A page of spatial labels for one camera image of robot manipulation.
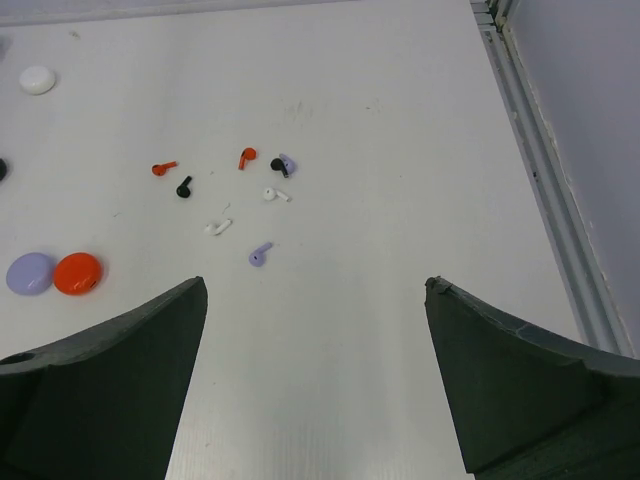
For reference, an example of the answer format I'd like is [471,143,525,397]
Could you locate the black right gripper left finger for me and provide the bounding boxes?
[1,277,207,479]

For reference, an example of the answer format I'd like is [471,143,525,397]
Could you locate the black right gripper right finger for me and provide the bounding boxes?
[425,277,639,479]

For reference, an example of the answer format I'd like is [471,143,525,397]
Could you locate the orange earbud charging case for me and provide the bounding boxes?
[53,252,103,296]

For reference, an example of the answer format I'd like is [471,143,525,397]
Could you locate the purple earbud charging case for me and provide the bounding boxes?
[6,252,56,296]

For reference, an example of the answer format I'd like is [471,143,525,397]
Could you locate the orange earbud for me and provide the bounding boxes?
[151,161,179,177]
[238,147,258,171]

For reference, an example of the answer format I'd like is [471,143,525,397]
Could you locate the black earbud charging case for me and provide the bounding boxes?
[0,158,8,181]

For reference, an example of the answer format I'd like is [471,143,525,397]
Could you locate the white earbud lower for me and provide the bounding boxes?
[204,218,233,236]

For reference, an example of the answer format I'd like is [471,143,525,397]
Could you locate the white earbud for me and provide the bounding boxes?
[263,187,291,202]
[204,218,233,236]

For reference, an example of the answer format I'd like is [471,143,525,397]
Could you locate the purple earbud lower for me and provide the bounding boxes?
[248,242,273,268]

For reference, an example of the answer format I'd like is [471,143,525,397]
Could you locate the purple earbud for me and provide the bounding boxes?
[248,242,273,268]
[279,153,297,175]

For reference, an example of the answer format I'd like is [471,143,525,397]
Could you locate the black earbud left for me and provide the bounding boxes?
[176,176,192,199]

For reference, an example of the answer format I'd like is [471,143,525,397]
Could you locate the black earbud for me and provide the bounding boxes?
[270,157,290,178]
[176,176,192,199]

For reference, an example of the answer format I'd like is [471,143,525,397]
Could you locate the white earbud upper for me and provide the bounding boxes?
[263,187,291,202]

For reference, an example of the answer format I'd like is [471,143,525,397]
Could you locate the black earbud right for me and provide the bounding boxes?
[270,157,290,178]

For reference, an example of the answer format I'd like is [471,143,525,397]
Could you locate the purple earbud upper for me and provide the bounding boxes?
[279,153,297,175]

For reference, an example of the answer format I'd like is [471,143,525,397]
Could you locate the aluminium frame rail right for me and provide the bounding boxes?
[470,1,638,357]

